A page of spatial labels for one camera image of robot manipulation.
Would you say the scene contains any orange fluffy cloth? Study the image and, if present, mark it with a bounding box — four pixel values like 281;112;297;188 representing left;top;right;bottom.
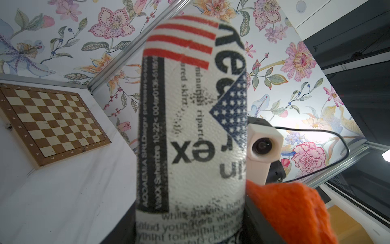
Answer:
246;180;338;244

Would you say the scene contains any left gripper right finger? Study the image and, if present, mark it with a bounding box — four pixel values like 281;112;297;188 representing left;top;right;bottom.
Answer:
242;195;286;244

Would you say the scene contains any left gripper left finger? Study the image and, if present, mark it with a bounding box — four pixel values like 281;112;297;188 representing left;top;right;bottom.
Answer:
101;202;136;244

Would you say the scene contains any wooden chessboard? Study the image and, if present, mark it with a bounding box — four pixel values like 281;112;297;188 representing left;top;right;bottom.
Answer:
1;83;111;169

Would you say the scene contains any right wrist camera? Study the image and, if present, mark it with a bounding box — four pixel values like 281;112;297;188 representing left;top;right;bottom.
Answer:
246;117;286;186

